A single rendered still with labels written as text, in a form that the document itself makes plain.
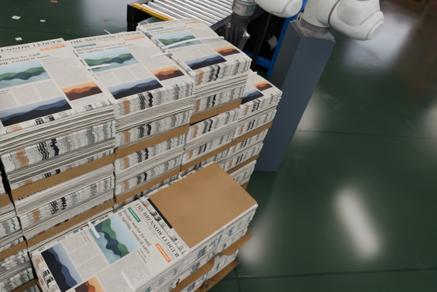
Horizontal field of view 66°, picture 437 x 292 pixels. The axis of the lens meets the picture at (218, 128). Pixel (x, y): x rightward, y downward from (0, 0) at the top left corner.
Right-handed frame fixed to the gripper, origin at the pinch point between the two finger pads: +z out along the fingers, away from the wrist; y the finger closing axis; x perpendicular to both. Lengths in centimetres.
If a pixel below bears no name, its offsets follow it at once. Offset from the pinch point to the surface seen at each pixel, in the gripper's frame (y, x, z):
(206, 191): 32, -33, 36
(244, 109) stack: 18.1, -4.0, 14.5
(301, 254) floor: 65, 24, 96
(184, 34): -8.4, -20.6, -10.1
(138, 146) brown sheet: 19, -57, 10
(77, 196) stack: 19, -78, 21
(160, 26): -17.0, -26.0, -10.1
